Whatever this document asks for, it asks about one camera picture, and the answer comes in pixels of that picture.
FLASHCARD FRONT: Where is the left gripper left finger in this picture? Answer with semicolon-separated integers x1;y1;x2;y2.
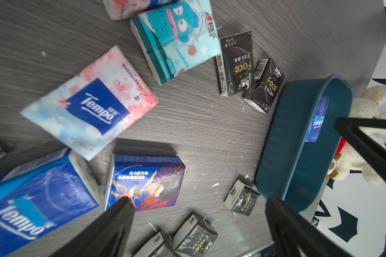
52;197;135;257

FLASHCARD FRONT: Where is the dark blue Tempo tissue pack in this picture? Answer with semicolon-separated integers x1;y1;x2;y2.
0;148;101;257

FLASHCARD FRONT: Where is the teal plastic storage box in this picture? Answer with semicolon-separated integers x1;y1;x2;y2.
255;75;353;212

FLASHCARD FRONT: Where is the white plush toy dog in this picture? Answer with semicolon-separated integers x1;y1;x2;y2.
328;85;386;185

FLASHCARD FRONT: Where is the blue barcode tissue pack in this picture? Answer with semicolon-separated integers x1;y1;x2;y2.
305;96;330;142

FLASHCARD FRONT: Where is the pink barcode tissue pack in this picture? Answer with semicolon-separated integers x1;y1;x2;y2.
103;0;175;20

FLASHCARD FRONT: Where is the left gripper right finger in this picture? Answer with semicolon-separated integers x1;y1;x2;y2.
265;196;350;257

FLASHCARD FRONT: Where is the teal cartoon tissue pack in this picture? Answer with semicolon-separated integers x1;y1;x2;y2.
130;1;221;86

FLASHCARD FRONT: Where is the pink blue Tempo tissue pack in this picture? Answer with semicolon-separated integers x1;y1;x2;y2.
21;46;159;161

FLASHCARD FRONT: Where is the anime print tissue pack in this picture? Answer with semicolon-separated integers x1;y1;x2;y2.
104;154;185;212

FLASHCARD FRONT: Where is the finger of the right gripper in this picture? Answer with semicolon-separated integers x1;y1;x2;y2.
333;117;386;182

